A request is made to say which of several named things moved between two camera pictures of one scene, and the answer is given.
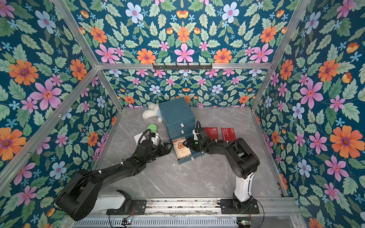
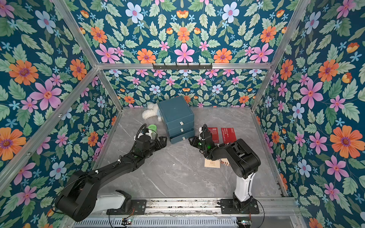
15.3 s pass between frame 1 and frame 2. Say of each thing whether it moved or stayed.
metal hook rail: stayed
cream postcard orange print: moved
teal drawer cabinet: moved
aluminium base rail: stayed
